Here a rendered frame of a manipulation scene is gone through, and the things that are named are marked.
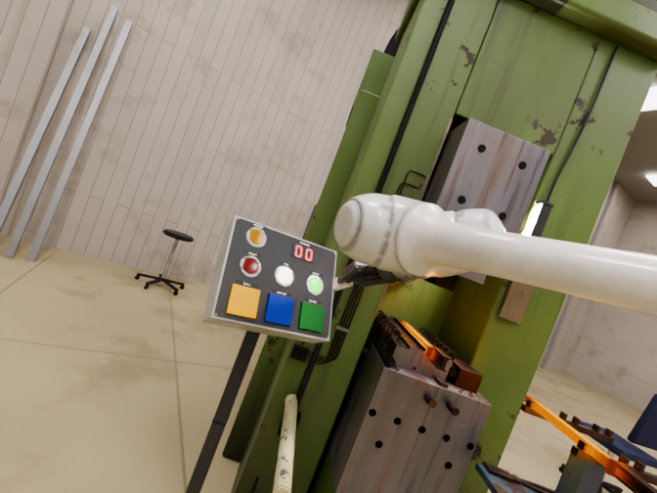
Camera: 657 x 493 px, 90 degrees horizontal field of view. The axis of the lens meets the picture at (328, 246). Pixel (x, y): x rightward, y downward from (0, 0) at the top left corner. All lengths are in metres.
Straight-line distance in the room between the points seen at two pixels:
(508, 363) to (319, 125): 4.35
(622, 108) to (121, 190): 4.51
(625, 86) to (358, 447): 1.62
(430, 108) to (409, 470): 1.24
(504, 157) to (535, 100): 0.34
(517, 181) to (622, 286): 0.88
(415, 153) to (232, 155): 3.72
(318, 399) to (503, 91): 1.34
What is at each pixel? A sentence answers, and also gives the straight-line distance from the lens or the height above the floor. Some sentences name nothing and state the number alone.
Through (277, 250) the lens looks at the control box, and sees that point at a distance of 0.94.
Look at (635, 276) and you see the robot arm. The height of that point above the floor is 1.30.
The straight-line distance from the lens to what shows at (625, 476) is 1.13.
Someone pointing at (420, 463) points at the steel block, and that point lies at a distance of 1.31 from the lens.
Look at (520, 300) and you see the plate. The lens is 1.45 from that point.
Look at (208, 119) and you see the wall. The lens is 4.80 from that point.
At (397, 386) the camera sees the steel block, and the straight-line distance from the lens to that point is 1.16.
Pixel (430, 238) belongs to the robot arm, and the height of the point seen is 1.28.
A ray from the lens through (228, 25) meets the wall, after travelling 5.13.
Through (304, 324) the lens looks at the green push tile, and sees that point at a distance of 0.93.
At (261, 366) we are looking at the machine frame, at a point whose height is 0.51.
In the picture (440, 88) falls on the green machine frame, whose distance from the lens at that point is 1.40.
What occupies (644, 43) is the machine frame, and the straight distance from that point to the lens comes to 1.82.
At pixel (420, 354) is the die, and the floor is 0.98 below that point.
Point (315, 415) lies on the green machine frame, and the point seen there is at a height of 0.59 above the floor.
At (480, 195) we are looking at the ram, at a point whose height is 1.54.
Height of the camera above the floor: 1.23
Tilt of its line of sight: 1 degrees down
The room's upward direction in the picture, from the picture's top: 21 degrees clockwise
